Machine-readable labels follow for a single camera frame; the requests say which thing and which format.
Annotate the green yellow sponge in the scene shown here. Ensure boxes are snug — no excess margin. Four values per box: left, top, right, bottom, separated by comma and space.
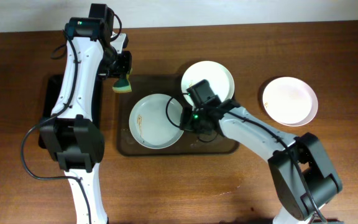
112, 69, 132, 93

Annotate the cream white plate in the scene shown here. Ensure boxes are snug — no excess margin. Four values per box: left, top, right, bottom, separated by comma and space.
181, 61, 235, 101

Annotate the pale green plate with sauce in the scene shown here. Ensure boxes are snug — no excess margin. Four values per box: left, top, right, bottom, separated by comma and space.
129, 93, 183, 149

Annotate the pink plate with sauce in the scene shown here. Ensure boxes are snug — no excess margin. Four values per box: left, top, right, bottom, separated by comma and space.
262, 77, 319, 127

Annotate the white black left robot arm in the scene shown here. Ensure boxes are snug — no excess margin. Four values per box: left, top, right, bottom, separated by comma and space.
38, 15, 132, 223

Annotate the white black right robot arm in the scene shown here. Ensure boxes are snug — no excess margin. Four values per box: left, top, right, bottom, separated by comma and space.
180, 100, 342, 223

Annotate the brown serving tray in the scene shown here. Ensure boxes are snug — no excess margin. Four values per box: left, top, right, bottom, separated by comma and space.
116, 75, 239, 156

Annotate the black rectangular tray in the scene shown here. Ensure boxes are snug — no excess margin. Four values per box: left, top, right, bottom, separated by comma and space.
41, 74, 103, 149

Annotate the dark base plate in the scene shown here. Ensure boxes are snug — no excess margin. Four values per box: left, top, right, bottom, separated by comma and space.
308, 219, 345, 224

